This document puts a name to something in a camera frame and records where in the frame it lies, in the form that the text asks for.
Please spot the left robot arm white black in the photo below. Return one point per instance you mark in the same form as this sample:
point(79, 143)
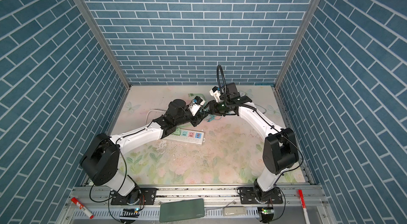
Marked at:
point(101, 159)

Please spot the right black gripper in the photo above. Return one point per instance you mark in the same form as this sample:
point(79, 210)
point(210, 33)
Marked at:
point(213, 107)

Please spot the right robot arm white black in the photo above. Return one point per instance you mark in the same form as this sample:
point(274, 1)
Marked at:
point(280, 151)

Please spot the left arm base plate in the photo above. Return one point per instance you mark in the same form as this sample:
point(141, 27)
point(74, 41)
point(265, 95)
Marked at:
point(138, 196)

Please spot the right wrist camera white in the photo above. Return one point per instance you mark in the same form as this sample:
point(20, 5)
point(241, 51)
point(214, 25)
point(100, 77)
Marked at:
point(217, 94)

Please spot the green rectangular pad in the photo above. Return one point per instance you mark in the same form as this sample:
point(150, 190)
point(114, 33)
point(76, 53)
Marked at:
point(182, 210)

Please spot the red marker left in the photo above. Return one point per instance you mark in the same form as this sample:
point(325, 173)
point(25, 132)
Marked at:
point(82, 207)

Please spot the red white pen right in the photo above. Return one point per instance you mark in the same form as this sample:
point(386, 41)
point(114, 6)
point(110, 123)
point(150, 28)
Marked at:
point(306, 216)

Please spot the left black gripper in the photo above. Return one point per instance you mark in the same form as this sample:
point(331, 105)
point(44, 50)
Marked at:
point(197, 119)

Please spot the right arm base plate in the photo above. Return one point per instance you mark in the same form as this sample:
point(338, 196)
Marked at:
point(250, 195)

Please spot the white power strip coloured sockets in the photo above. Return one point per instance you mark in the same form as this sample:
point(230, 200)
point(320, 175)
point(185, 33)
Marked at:
point(177, 133)

